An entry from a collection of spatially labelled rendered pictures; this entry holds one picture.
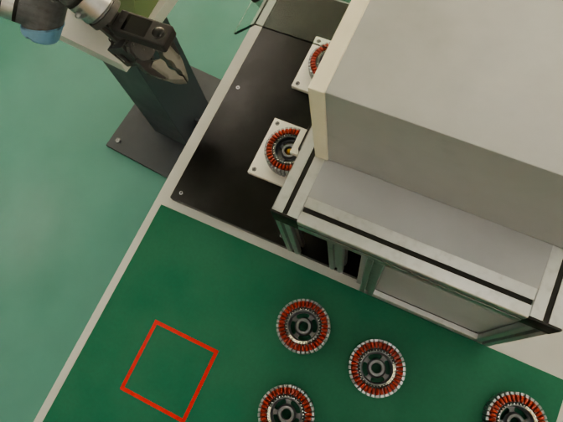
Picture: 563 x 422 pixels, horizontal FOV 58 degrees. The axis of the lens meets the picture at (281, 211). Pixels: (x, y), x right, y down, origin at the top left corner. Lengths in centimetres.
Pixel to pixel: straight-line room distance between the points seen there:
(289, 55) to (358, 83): 71
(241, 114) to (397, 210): 59
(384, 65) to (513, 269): 35
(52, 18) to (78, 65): 138
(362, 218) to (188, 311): 52
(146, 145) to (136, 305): 110
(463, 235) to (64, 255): 169
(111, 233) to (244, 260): 104
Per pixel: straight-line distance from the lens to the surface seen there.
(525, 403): 113
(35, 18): 116
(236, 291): 115
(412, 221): 79
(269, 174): 117
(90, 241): 215
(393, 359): 108
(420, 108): 63
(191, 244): 119
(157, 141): 218
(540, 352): 118
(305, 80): 128
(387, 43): 67
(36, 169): 238
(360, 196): 79
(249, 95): 129
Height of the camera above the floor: 186
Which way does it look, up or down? 71 degrees down
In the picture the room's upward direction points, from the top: 19 degrees counter-clockwise
